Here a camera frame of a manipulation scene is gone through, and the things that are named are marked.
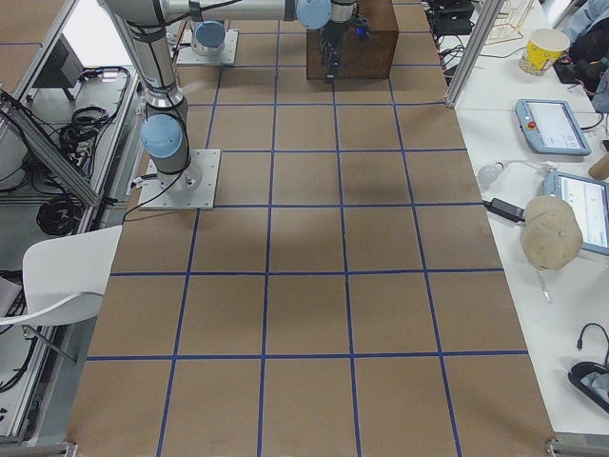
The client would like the beige baseball cap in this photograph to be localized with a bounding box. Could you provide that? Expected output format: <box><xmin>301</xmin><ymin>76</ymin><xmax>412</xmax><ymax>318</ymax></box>
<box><xmin>521</xmin><ymin>195</ymin><xmax>583</xmax><ymax>270</ymax></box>

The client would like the white plastic chair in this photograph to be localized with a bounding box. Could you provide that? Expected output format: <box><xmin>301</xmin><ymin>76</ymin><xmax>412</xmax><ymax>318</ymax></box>
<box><xmin>1</xmin><ymin>225</ymin><xmax>123</xmax><ymax>364</ymax></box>

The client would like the gold wire rack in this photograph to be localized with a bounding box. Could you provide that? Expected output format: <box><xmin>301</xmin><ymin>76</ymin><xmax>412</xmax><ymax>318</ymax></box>
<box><xmin>486</xmin><ymin>0</ymin><xmax>534</xmax><ymax>45</ymax></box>

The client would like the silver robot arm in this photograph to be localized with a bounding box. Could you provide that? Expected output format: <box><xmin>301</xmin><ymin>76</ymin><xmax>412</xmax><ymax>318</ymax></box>
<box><xmin>103</xmin><ymin>1</ymin><xmax>360</xmax><ymax>189</ymax></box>
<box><xmin>190</xmin><ymin>20</ymin><xmax>226</xmax><ymax>55</ymax></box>

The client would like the aluminium frame post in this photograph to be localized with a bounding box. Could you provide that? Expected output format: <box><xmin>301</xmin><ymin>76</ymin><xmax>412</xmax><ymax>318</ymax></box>
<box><xmin>445</xmin><ymin>0</ymin><xmax>503</xmax><ymax>108</ymax></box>

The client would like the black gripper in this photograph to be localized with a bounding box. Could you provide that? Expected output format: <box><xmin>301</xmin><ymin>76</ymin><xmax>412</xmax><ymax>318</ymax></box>
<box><xmin>320</xmin><ymin>20</ymin><xmax>352</xmax><ymax>84</ymax></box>

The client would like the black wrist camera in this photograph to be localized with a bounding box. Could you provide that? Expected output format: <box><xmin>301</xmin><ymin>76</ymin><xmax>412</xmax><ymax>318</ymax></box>
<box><xmin>353</xmin><ymin>14</ymin><xmax>370</xmax><ymax>42</ymax></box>

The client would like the cardboard tube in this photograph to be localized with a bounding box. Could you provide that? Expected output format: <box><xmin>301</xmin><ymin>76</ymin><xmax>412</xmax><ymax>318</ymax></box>
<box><xmin>588</xmin><ymin>153</ymin><xmax>609</xmax><ymax>181</ymax></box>

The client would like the black power adapter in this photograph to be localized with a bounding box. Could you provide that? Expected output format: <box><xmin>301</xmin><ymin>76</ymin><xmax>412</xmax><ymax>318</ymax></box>
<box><xmin>483</xmin><ymin>198</ymin><xmax>525</xmax><ymax>223</ymax></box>

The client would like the dark wooden drawer cabinet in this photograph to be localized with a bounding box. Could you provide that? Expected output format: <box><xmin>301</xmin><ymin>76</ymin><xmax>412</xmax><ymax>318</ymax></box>
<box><xmin>306</xmin><ymin>1</ymin><xmax>399</xmax><ymax>80</ymax></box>

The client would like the blue teach pendant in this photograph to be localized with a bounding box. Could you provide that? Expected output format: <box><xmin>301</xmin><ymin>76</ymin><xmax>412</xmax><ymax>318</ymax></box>
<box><xmin>543</xmin><ymin>170</ymin><xmax>608</xmax><ymax>256</ymax></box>
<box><xmin>515</xmin><ymin>99</ymin><xmax>592</xmax><ymax>156</ymax></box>

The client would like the white light bulb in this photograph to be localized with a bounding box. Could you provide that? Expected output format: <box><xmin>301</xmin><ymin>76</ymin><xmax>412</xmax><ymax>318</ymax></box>
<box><xmin>477</xmin><ymin>162</ymin><xmax>505</xmax><ymax>188</ymax></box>

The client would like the far blue teach pendant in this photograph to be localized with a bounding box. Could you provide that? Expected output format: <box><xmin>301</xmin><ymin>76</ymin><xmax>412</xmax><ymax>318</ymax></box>
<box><xmin>515</xmin><ymin>99</ymin><xmax>592</xmax><ymax>156</ymax></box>

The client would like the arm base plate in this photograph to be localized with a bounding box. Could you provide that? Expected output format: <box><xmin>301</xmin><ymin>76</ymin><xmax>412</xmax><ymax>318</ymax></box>
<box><xmin>177</xmin><ymin>30</ymin><xmax>238</xmax><ymax>67</ymax></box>
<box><xmin>138</xmin><ymin>149</ymin><xmax>221</xmax><ymax>210</ymax></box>

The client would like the near blue teach pendant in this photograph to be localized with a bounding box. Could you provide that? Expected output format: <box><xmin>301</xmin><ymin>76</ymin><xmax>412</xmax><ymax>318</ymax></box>
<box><xmin>543</xmin><ymin>170</ymin><xmax>608</xmax><ymax>256</ymax></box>

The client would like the yellow popcorn paper cup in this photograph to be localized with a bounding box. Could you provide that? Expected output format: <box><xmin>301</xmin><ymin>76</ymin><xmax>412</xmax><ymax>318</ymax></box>
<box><xmin>519</xmin><ymin>29</ymin><xmax>570</xmax><ymax>76</ymax></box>

